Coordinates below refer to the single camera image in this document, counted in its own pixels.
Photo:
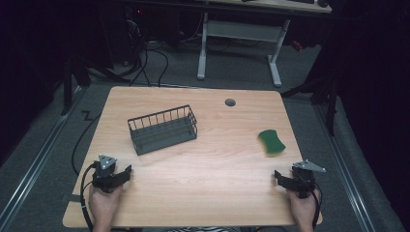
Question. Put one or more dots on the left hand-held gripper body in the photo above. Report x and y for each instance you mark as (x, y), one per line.
(103, 175)

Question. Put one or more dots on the black keyboard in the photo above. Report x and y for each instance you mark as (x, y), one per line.
(301, 1)

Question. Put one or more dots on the person's right hand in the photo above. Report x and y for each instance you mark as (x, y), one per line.
(303, 211)

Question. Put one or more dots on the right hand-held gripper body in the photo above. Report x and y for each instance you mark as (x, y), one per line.
(304, 179)

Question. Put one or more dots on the black computer mouse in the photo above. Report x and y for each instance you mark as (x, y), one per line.
(323, 3)

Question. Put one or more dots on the person's left hand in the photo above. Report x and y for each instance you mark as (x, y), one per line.
(103, 206)

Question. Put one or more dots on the green sponge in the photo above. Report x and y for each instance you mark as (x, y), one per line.
(271, 142)

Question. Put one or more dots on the white-legged desk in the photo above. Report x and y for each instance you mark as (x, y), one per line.
(240, 30)

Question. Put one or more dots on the metal floor rail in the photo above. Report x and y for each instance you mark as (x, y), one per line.
(38, 164)
(346, 174)

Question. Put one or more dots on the person's striped clothing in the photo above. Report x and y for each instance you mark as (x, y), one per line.
(201, 229)

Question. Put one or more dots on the black metal stand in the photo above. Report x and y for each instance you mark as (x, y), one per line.
(325, 96)
(68, 87)

